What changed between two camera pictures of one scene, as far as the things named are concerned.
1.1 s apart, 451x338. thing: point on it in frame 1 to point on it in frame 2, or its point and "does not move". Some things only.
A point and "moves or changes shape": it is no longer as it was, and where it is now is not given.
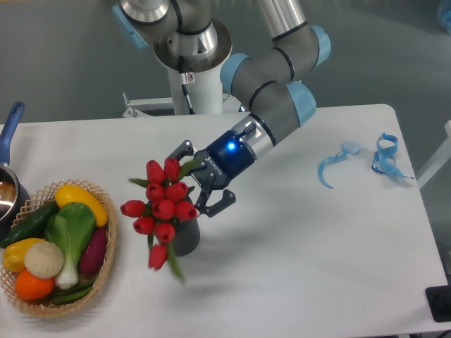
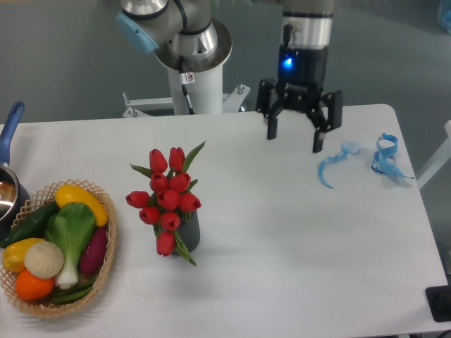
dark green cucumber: x=33 y=227 does not move
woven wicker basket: x=47 y=306 does not move
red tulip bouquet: x=165 y=187 moves or changes shape
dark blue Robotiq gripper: x=230 y=155 to x=302 y=71
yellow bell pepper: x=13 y=254 does not move
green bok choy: x=71 y=229 does not move
